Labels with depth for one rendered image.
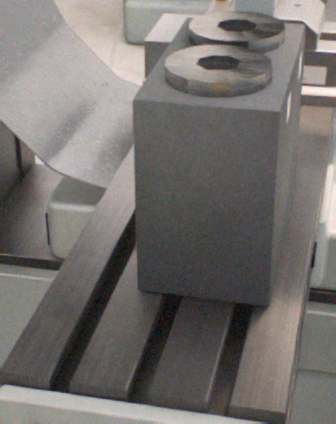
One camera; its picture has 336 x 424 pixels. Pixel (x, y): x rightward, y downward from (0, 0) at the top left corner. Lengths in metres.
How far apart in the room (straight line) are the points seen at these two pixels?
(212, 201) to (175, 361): 0.13
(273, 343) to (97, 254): 0.21
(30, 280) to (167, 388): 0.57
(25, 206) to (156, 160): 0.65
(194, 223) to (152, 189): 0.05
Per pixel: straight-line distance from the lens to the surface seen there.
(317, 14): 1.24
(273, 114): 0.71
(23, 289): 1.27
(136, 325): 0.78
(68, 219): 1.20
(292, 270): 0.85
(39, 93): 1.24
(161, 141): 0.74
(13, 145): 1.43
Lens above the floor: 1.40
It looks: 29 degrees down
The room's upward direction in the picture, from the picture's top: straight up
